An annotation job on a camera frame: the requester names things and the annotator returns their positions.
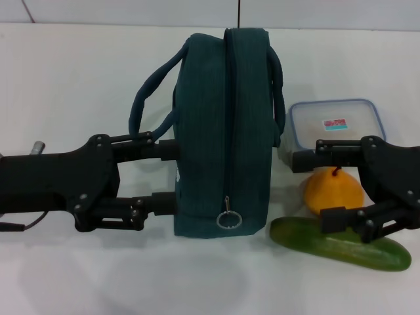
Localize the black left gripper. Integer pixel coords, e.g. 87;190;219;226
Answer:
0;131;180;232

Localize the orange yellow pear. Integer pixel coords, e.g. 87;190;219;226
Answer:
303;166;365;217

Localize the silver zipper pull ring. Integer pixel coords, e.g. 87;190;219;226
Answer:
216;196;243;230

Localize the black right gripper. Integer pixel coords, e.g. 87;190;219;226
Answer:
291;135;420;244

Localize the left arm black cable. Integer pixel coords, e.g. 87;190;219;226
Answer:
0;211;50;232

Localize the green cucumber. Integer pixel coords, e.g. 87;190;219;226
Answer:
269;216;413;272

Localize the clear plastic container blue lid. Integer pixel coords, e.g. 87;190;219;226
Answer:
276;97;387;174

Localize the dark teal fabric bag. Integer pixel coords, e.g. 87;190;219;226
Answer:
127;28;284;238

